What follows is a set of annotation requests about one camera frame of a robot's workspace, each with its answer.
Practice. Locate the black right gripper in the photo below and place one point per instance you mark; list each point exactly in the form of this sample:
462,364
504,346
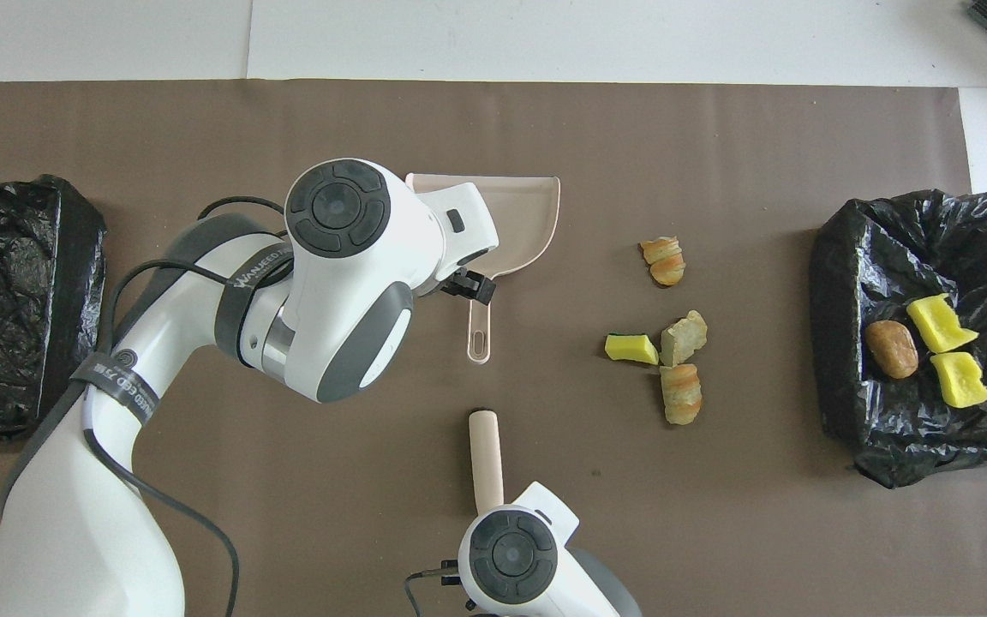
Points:
450,574

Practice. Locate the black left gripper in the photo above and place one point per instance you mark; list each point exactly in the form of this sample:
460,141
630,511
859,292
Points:
472,287

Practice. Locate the beige plastic dustpan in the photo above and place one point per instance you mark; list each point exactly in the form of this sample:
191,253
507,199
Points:
523,218

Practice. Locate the beige brush with black bristles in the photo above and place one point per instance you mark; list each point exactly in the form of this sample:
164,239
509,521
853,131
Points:
486,454

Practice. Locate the yellow sponge with green pad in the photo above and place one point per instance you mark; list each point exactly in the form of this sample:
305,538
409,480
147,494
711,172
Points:
631,349

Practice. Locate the short striped croissant piece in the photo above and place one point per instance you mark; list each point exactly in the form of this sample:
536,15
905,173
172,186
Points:
663,262

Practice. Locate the pale toast chunk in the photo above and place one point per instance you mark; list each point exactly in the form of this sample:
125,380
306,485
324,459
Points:
684,338

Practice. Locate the long striped croissant piece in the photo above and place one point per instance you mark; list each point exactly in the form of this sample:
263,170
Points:
681,396

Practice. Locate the brown bread roll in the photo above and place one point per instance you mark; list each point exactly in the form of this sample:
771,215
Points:
892,350

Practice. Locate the wedge yellow sponge piece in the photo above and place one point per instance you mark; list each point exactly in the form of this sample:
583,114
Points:
939,322

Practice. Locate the notched yellow sponge piece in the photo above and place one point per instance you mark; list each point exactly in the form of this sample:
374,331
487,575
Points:
960,380

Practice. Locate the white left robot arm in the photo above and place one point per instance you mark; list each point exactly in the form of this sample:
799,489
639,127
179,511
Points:
339,210

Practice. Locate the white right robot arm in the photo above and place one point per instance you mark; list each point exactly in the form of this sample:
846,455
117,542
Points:
515,553

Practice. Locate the crumpled black bagged bin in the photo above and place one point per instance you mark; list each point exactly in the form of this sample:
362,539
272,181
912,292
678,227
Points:
879,257

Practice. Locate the brown paper table mat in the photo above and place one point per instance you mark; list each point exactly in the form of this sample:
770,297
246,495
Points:
631,128

